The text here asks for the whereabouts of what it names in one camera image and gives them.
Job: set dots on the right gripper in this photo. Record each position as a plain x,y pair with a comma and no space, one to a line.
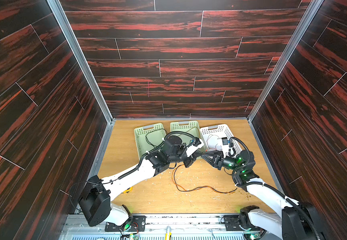
217,160

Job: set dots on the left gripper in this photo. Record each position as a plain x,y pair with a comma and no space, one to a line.
187,155

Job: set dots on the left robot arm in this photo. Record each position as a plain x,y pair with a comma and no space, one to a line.
97,196

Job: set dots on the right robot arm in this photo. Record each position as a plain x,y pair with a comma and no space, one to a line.
292,220

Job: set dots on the white basket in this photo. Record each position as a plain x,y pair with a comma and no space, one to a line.
212,133

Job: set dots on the middle green basket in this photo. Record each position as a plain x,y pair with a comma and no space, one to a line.
190,127

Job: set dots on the green basket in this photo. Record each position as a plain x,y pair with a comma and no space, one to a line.
190,127
149,137

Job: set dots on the left green basket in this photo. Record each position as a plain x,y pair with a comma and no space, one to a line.
149,137

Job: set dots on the yellow tape measure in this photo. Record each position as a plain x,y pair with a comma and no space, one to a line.
128,190

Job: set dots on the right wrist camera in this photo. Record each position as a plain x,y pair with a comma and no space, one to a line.
223,146

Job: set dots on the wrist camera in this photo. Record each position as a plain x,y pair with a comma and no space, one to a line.
223,146
194,146

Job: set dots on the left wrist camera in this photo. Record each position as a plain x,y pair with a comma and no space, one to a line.
194,146

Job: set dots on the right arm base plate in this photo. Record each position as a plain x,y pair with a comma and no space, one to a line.
231,223

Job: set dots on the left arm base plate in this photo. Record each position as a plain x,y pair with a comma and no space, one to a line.
136,223

